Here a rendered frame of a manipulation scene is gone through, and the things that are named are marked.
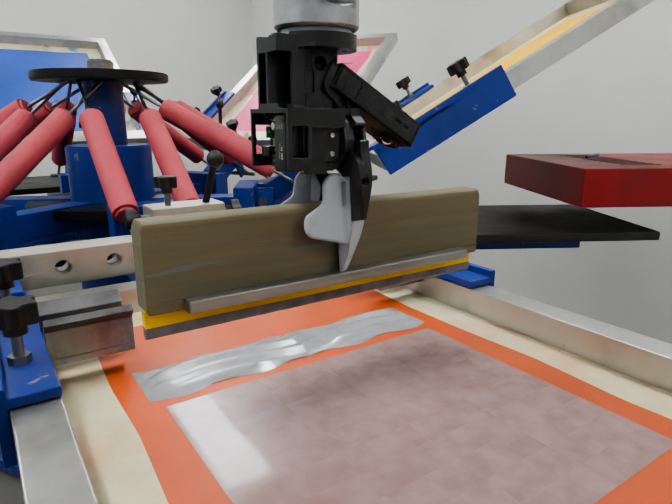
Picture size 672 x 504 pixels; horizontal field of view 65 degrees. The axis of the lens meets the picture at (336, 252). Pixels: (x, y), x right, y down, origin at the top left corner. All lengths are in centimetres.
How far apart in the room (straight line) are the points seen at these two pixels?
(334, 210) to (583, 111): 226
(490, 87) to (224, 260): 81
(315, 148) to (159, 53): 451
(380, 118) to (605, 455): 35
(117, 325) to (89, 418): 11
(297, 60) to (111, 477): 36
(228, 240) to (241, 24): 483
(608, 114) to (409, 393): 219
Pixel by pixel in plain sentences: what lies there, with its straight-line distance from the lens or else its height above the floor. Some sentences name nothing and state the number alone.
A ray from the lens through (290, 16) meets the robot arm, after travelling 48.
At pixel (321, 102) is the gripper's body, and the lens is 49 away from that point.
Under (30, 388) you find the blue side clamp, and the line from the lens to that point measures 52.
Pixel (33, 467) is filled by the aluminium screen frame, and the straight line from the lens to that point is 44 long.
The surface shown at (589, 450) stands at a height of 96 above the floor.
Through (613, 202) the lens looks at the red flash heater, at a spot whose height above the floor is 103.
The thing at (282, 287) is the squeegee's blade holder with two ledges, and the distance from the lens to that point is 47.
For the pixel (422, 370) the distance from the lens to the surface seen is 59.
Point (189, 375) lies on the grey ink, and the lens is 58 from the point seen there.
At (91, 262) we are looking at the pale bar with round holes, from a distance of 83.
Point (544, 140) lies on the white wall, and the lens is 278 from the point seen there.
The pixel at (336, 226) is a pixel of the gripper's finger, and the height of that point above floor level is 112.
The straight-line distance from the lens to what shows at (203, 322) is 47.
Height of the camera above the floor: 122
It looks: 15 degrees down
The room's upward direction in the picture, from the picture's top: straight up
